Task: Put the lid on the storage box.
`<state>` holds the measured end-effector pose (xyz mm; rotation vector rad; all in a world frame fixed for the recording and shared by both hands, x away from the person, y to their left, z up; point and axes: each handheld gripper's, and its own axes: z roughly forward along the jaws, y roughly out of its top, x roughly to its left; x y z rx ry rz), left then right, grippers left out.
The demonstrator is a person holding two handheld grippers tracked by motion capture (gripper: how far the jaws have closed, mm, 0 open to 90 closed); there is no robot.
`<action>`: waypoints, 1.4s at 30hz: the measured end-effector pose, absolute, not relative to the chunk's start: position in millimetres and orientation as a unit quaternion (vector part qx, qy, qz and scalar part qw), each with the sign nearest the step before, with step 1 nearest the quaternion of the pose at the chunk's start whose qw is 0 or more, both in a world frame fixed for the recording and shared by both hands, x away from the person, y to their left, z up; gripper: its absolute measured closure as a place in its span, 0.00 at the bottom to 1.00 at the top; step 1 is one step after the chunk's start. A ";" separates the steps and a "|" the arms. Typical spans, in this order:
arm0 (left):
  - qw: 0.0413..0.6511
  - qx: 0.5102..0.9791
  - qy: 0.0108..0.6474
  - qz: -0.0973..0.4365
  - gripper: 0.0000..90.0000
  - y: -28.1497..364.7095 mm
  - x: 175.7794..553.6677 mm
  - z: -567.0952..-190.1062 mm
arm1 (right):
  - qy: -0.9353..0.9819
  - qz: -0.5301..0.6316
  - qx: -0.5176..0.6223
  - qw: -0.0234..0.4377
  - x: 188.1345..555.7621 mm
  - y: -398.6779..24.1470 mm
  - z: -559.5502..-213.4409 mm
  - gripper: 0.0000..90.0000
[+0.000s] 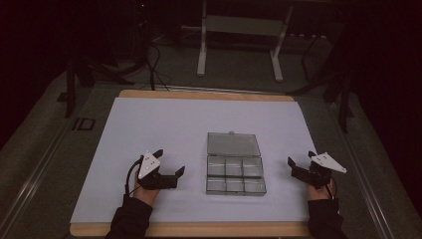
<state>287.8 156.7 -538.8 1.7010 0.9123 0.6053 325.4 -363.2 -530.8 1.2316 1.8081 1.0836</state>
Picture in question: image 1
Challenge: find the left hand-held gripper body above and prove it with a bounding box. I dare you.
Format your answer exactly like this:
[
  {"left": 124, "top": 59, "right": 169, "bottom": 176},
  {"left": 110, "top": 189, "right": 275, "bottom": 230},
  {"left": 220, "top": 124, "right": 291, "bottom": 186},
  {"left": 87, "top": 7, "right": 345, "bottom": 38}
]
[{"left": 136, "top": 150, "right": 178, "bottom": 191}]

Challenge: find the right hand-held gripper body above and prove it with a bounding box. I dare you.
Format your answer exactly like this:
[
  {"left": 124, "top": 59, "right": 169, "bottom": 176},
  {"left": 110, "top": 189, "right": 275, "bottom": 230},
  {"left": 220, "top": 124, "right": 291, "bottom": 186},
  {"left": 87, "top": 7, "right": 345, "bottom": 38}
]
[{"left": 291, "top": 151, "right": 348, "bottom": 190}]

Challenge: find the clear plastic compartment box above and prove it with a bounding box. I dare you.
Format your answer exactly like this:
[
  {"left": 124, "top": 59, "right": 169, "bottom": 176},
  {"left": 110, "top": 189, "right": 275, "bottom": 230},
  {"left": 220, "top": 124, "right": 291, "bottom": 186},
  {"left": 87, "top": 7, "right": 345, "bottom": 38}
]
[{"left": 205, "top": 130, "right": 268, "bottom": 197}]

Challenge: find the person's left hand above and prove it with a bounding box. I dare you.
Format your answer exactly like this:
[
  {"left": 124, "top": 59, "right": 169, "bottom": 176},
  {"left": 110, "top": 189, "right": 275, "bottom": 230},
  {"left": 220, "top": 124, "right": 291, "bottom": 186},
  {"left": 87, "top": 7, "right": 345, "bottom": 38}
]
[{"left": 132, "top": 184, "right": 161, "bottom": 208}]

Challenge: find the person's right hand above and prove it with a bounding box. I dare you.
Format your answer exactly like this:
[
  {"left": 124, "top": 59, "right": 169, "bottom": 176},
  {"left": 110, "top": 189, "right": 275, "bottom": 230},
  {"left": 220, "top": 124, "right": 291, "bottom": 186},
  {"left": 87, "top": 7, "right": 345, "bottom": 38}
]
[{"left": 306, "top": 180, "right": 334, "bottom": 202}]

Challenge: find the white table mat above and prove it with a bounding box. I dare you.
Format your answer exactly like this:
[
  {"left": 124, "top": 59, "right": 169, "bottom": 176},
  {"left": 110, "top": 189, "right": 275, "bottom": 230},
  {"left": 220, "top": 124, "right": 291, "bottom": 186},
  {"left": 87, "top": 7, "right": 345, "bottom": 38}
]
[{"left": 70, "top": 97, "right": 318, "bottom": 224}]

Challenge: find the black metal stand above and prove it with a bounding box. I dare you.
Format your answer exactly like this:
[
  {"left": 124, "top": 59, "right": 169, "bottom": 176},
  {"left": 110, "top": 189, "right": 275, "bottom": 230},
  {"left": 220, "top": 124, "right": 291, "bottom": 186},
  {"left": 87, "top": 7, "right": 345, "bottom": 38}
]
[
  {"left": 64, "top": 55, "right": 135, "bottom": 120},
  {"left": 286, "top": 16, "right": 355, "bottom": 134}
]

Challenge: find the white metal stand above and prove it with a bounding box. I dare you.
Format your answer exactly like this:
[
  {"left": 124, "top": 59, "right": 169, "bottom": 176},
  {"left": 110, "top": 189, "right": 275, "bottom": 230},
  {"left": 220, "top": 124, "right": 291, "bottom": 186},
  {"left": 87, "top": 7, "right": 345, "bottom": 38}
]
[{"left": 196, "top": 0, "right": 295, "bottom": 84}]

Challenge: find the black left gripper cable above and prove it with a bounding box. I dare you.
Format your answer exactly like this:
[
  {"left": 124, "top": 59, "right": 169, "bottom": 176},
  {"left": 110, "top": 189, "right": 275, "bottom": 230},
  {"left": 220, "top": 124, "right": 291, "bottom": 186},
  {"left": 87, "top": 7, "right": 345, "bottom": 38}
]
[{"left": 124, "top": 155, "right": 144, "bottom": 197}]

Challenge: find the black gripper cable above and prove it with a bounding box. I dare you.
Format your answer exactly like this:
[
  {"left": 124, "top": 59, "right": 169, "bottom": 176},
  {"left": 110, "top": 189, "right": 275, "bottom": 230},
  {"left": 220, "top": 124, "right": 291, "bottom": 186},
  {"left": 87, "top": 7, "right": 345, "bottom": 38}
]
[
  {"left": 324, "top": 178, "right": 340, "bottom": 211},
  {"left": 124, "top": 155, "right": 144, "bottom": 197}
]

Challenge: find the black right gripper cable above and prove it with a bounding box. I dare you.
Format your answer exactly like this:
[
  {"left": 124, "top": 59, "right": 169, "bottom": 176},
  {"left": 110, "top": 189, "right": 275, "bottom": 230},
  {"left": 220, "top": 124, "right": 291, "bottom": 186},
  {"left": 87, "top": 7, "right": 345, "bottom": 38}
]
[{"left": 324, "top": 178, "right": 340, "bottom": 211}]

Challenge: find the metal floor rail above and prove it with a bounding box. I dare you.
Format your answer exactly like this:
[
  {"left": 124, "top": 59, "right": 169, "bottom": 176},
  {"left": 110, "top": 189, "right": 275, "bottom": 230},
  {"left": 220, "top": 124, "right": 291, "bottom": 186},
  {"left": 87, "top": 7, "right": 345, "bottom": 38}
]
[
  {"left": 325, "top": 102, "right": 396, "bottom": 239},
  {"left": 0, "top": 121, "right": 73, "bottom": 234}
]

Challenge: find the black floor bracket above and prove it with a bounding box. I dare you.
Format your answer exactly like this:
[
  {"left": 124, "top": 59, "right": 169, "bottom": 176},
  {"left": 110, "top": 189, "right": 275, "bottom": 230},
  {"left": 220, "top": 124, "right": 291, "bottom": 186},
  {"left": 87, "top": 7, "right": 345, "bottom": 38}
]
[{"left": 72, "top": 117, "right": 97, "bottom": 131}]

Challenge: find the black floor cable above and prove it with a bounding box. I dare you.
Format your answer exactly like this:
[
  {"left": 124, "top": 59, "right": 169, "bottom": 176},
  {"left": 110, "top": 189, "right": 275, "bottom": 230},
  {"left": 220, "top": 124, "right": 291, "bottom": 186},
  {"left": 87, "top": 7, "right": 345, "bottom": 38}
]
[{"left": 141, "top": 42, "right": 172, "bottom": 92}]

